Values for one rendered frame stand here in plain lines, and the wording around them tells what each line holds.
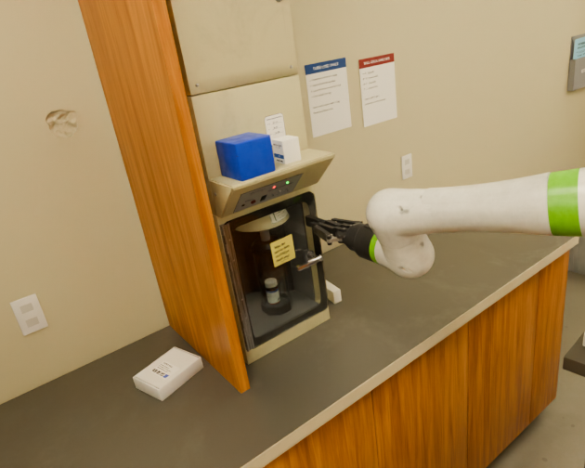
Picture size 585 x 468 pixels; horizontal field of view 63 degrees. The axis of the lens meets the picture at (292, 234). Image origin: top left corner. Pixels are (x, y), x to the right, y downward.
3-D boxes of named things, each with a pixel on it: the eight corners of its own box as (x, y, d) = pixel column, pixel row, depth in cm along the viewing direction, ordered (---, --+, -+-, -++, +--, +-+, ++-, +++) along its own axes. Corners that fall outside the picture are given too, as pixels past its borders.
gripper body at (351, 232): (376, 220, 122) (351, 213, 129) (352, 231, 117) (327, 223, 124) (378, 247, 124) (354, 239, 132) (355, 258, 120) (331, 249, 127)
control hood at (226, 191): (215, 216, 122) (207, 179, 118) (313, 181, 139) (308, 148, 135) (239, 227, 113) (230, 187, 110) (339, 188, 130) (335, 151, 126)
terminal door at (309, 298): (248, 350, 139) (221, 223, 123) (327, 306, 154) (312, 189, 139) (249, 351, 138) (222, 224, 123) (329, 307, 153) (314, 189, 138)
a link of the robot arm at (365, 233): (370, 272, 116) (396, 258, 121) (367, 227, 112) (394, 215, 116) (353, 265, 121) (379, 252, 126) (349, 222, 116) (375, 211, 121)
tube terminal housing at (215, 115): (208, 331, 159) (150, 96, 130) (286, 293, 176) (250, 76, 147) (247, 365, 140) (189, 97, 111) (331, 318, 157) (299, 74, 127)
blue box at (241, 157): (221, 175, 120) (214, 140, 116) (254, 165, 125) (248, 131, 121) (241, 182, 112) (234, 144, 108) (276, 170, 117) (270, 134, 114)
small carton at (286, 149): (275, 162, 125) (271, 139, 123) (291, 157, 128) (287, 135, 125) (285, 164, 121) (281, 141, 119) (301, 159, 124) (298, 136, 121)
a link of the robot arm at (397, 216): (553, 250, 84) (559, 207, 91) (544, 201, 78) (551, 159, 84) (370, 251, 106) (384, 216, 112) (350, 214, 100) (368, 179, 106)
